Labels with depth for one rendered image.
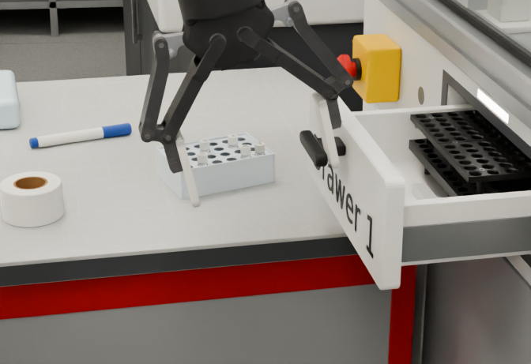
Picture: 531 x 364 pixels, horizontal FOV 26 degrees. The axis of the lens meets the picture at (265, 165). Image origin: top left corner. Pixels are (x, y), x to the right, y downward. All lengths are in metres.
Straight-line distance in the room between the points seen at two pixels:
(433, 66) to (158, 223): 0.36
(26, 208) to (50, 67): 3.17
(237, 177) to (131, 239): 0.18
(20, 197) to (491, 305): 0.53
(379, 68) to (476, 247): 0.43
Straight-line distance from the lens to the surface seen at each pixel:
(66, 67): 4.46
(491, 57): 1.16
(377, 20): 1.54
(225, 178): 1.38
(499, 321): 1.21
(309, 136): 1.14
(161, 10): 1.89
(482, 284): 1.24
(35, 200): 1.31
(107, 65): 4.45
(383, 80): 1.45
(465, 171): 1.10
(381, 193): 1.02
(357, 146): 1.08
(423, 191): 1.18
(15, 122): 1.62
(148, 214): 1.34
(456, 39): 1.25
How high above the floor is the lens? 1.32
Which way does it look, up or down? 22 degrees down
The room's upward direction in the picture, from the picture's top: straight up
